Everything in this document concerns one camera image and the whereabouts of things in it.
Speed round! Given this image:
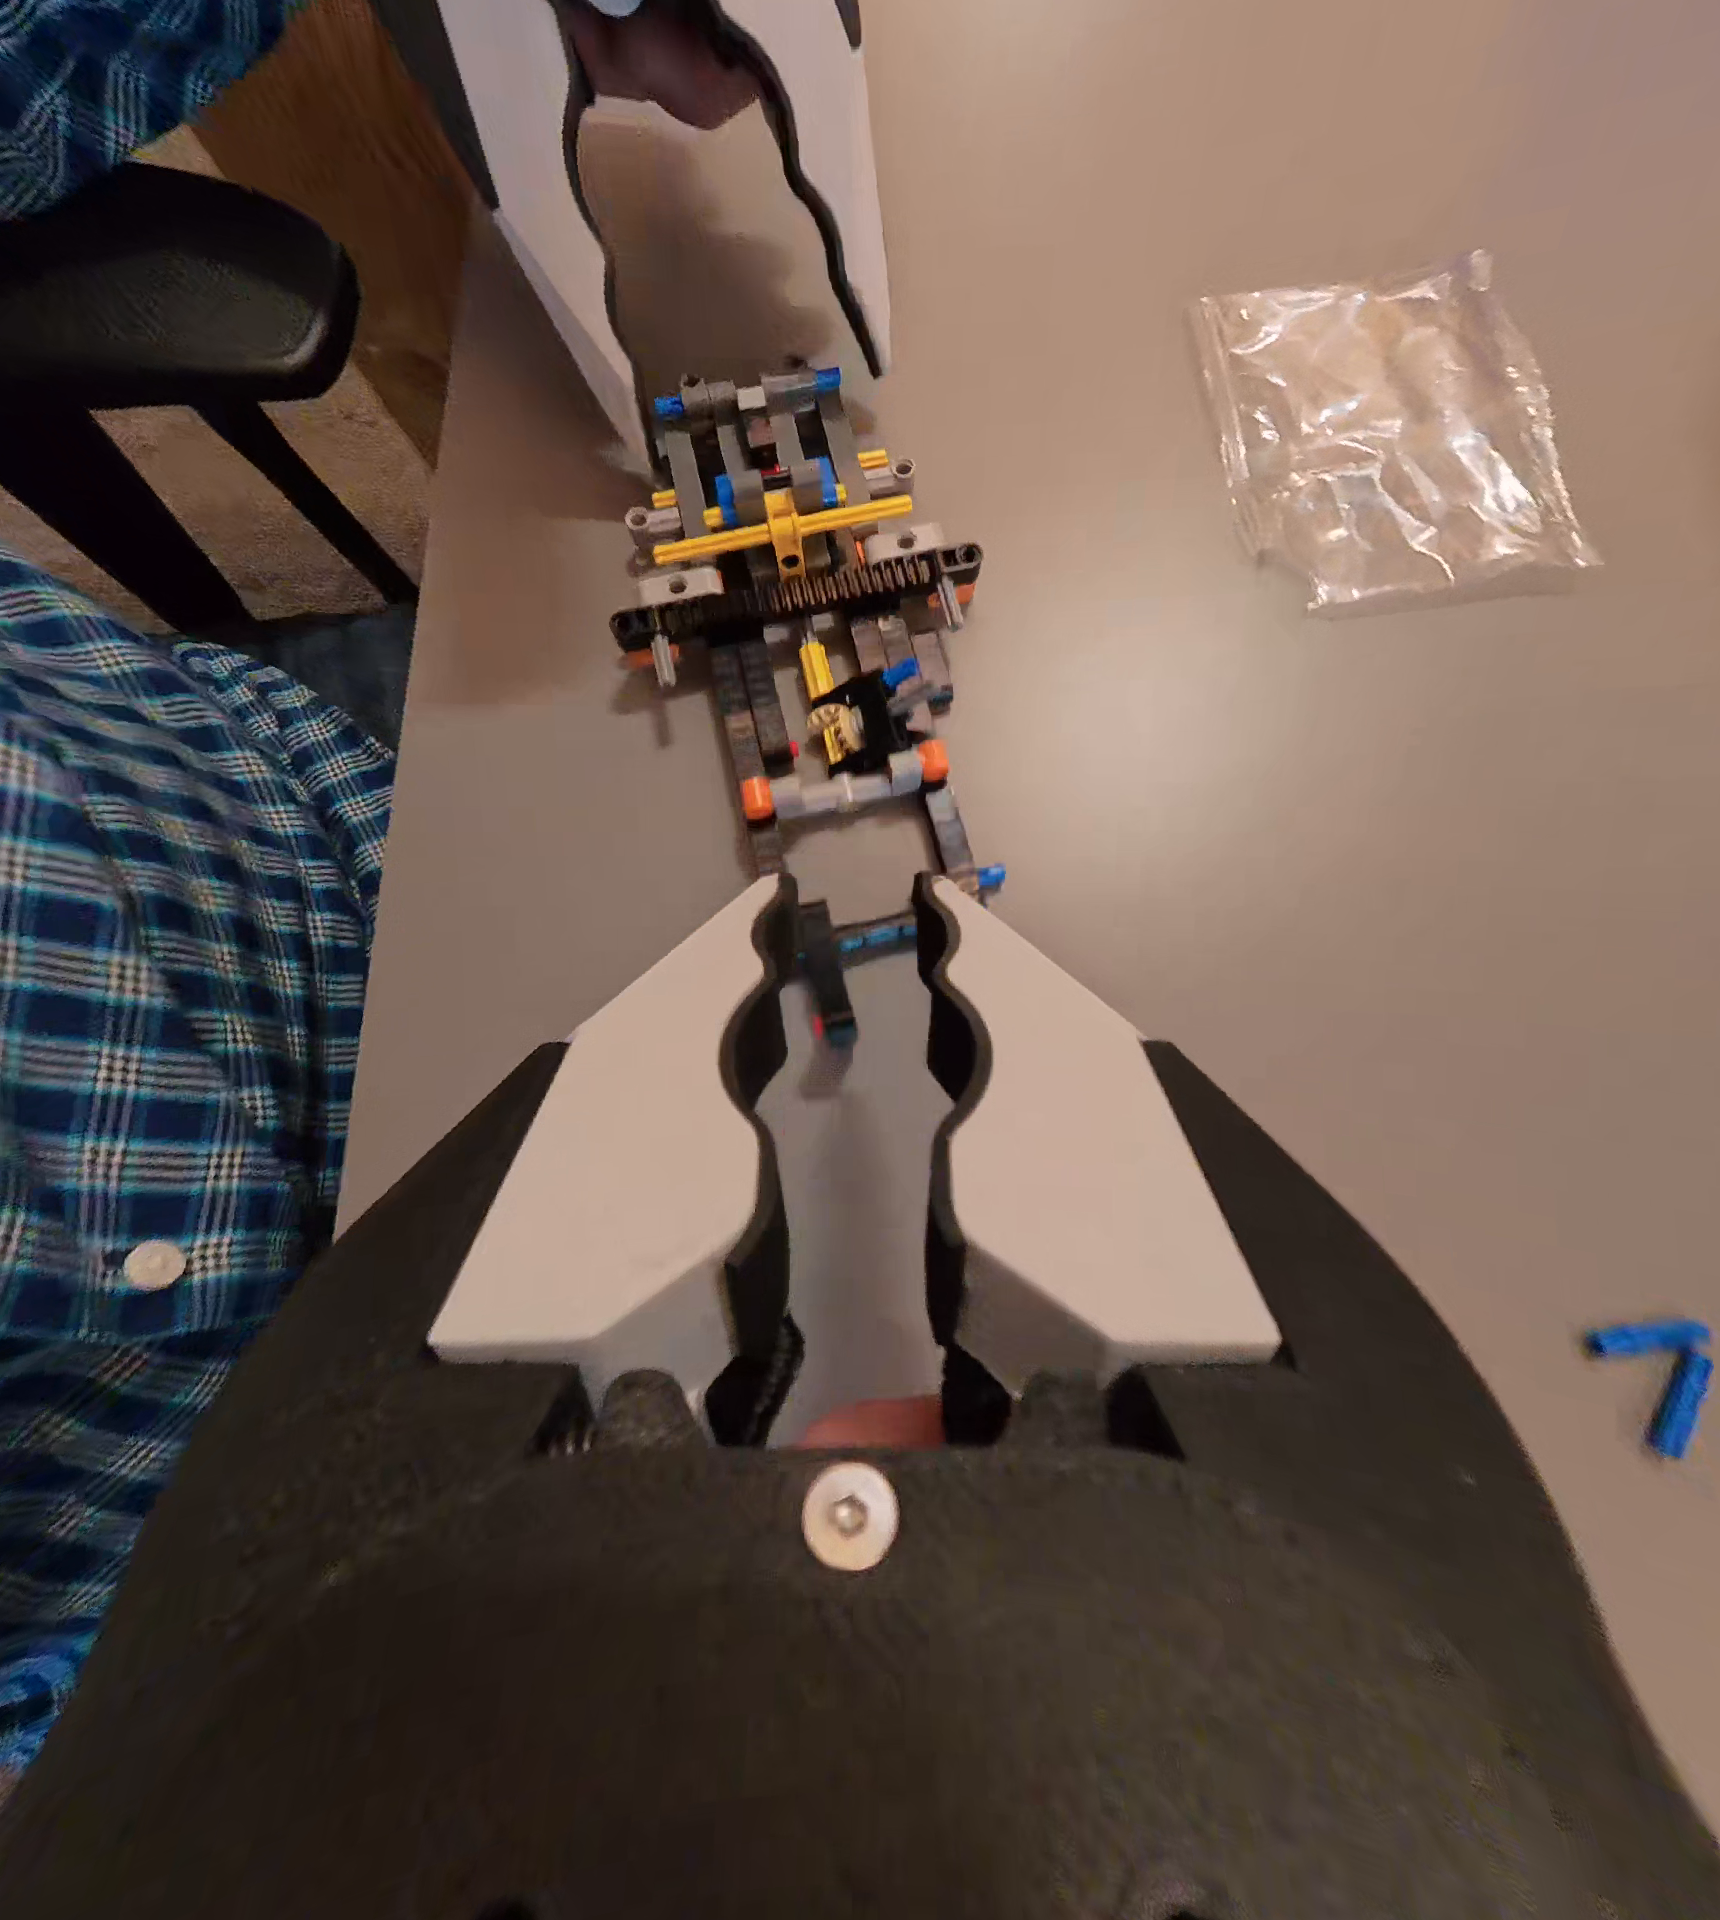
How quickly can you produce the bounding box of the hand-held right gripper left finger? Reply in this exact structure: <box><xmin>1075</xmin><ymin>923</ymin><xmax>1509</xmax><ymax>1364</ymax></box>
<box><xmin>426</xmin><ymin>873</ymin><xmax>806</xmax><ymax>1446</ymax></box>

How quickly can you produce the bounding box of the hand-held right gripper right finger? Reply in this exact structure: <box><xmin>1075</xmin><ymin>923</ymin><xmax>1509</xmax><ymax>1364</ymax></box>
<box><xmin>913</xmin><ymin>870</ymin><xmax>1282</xmax><ymax>1446</ymax></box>

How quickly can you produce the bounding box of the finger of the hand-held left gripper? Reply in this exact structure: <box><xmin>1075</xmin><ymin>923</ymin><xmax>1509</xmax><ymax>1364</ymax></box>
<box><xmin>708</xmin><ymin>0</ymin><xmax>902</xmax><ymax>379</ymax></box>
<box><xmin>394</xmin><ymin>0</ymin><xmax>658</xmax><ymax>481</ymax></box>

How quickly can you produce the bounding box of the lego technic chassis assembly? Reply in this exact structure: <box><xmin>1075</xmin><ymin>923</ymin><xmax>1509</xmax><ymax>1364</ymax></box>
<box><xmin>610</xmin><ymin>359</ymin><xmax>1016</xmax><ymax>1056</ymax></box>

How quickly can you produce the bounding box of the black office chair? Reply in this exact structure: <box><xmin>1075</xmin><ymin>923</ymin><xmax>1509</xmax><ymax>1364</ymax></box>
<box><xmin>0</xmin><ymin>158</ymin><xmax>422</xmax><ymax>644</ymax></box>

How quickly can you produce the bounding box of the person's blue plaid shirt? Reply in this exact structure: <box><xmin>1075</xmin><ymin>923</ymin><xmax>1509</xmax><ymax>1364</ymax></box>
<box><xmin>0</xmin><ymin>0</ymin><xmax>398</xmax><ymax>1847</ymax></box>

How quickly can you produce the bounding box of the clear plastic bag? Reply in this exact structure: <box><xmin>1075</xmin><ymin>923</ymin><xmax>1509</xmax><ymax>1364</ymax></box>
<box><xmin>1187</xmin><ymin>249</ymin><xmax>1604</xmax><ymax>620</ymax></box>

